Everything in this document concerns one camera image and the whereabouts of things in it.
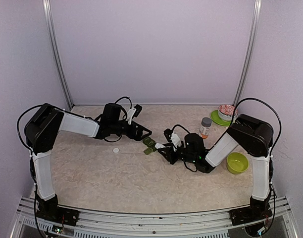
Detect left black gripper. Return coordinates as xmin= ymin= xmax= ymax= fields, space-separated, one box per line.
xmin=110 ymin=120 xmax=152 ymax=141

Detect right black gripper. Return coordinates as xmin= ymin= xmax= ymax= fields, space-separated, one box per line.
xmin=158 ymin=143 xmax=197 ymax=164

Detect green weekly pill organizer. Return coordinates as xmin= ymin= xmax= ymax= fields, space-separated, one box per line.
xmin=143 ymin=136 xmax=157 ymax=155

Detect small white pill bottle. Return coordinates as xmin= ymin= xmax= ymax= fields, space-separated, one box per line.
xmin=155 ymin=143 xmax=166 ymax=150

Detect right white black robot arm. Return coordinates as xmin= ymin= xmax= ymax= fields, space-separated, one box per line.
xmin=155 ymin=114 xmax=274 ymax=220

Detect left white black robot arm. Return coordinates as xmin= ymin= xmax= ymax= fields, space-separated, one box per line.
xmin=20 ymin=102 xmax=152 ymax=221

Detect orange grey-capped supplement bottle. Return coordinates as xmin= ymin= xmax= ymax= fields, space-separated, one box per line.
xmin=199 ymin=117 xmax=212 ymax=139

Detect green saucer plate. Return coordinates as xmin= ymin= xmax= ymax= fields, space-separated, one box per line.
xmin=210 ymin=110 xmax=232 ymax=126

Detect lime green bowl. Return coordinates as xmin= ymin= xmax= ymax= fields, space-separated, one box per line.
xmin=226 ymin=152 xmax=249 ymax=175

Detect red patterned white bowl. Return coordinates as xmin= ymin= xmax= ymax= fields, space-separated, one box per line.
xmin=218 ymin=104 xmax=235 ymax=121

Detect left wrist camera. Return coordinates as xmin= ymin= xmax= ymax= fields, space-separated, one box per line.
xmin=133 ymin=104 xmax=142 ymax=118

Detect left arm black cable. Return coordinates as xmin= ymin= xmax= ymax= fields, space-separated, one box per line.
xmin=114 ymin=96 xmax=134 ymax=119

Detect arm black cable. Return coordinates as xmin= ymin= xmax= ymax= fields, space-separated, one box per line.
xmin=114 ymin=96 xmax=134 ymax=119
xmin=232 ymin=97 xmax=282 ymax=149

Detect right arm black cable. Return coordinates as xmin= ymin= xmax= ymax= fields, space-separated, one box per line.
xmin=232 ymin=97 xmax=282 ymax=149

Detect front aluminium rail base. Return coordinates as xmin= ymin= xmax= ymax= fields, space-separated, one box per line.
xmin=10 ymin=195 xmax=301 ymax=238

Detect left aluminium frame post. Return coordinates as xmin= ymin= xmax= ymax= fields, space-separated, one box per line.
xmin=42 ymin=0 xmax=74 ymax=110

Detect aluminium frame post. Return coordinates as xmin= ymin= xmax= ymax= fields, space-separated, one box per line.
xmin=42 ymin=0 xmax=74 ymax=110
xmin=233 ymin=0 xmax=262 ymax=106

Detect right aluminium frame post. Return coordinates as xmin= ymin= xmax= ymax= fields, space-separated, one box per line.
xmin=233 ymin=0 xmax=262 ymax=106

